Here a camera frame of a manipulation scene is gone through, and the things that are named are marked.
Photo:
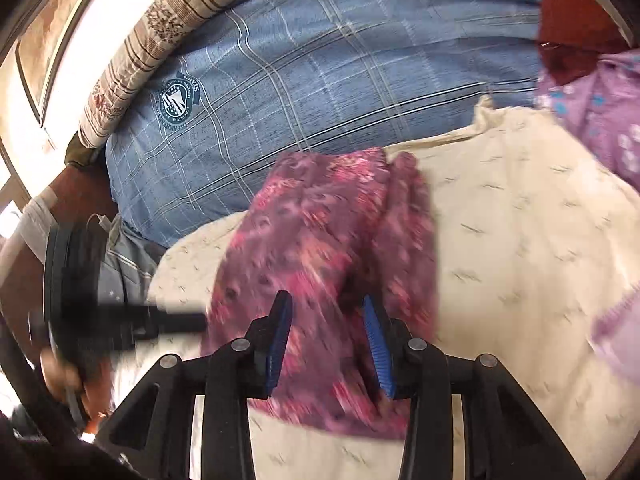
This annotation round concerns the beige striped pillow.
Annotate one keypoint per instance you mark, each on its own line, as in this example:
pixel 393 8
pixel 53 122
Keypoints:
pixel 163 25

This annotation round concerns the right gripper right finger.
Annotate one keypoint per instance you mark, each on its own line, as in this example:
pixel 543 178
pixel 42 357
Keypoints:
pixel 505 435

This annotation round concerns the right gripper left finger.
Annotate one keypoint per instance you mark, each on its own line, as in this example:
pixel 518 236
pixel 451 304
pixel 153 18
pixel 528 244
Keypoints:
pixel 151 430

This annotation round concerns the maroon floral garment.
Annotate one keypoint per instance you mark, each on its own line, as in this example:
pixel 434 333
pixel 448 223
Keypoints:
pixel 332 230

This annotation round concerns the dark red cloth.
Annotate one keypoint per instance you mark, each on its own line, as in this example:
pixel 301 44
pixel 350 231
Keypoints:
pixel 573 35

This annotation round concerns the purple floral garment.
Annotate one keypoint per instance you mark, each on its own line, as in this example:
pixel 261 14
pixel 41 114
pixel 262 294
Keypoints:
pixel 601 110

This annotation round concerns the person's left hand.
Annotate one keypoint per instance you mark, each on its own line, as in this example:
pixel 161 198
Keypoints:
pixel 95 391

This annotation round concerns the brown wooden bed frame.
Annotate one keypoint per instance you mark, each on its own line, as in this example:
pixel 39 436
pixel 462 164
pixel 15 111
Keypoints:
pixel 73 196

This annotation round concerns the blue plaid bed sheet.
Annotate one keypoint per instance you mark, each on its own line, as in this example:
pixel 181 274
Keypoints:
pixel 268 77

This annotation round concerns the white charger with cable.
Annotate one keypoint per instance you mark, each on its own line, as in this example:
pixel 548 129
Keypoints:
pixel 99 221

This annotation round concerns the cream leaf-print blanket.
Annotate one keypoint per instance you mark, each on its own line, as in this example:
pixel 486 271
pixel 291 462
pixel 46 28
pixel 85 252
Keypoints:
pixel 535 241

